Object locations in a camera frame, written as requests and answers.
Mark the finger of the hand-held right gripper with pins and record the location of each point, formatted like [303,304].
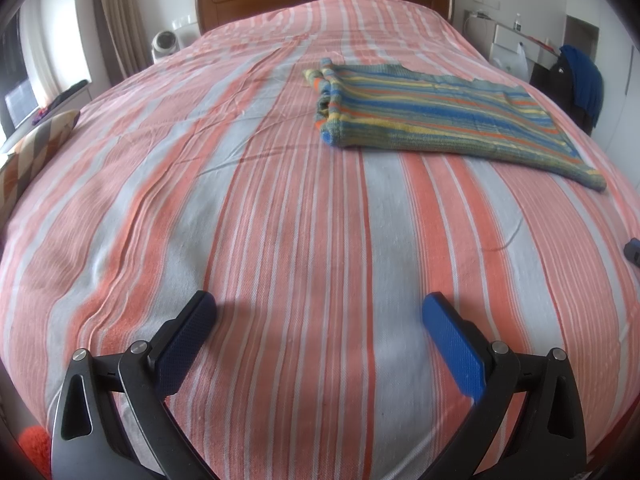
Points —
[634,252]

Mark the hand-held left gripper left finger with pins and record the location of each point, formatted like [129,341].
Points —
[187,340]

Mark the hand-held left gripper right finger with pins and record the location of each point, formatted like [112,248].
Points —
[452,345]

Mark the striped knit sweater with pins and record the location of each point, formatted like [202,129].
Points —
[440,115]

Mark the dark clothes on bench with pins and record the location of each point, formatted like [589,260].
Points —
[60,97]

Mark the pink striped bed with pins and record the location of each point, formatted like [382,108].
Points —
[280,220]

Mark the blue garment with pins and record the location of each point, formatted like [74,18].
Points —
[585,80]

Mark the orange shaggy rug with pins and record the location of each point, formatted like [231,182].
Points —
[35,452]

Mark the white plastic bag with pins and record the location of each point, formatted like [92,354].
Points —
[512,62]

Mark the chevron patterned pillow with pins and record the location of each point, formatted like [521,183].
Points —
[37,150]

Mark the white side desk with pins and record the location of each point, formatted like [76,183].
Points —
[505,35]

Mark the small clear bottle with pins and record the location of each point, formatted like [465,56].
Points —
[518,21]

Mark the white window bench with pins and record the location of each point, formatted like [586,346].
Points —
[75,97]

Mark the white round appliance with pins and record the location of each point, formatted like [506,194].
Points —
[165,45]

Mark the beige curtain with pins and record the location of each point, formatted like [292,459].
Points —
[122,15]

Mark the white wall socket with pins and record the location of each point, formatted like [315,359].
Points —
[182,22]

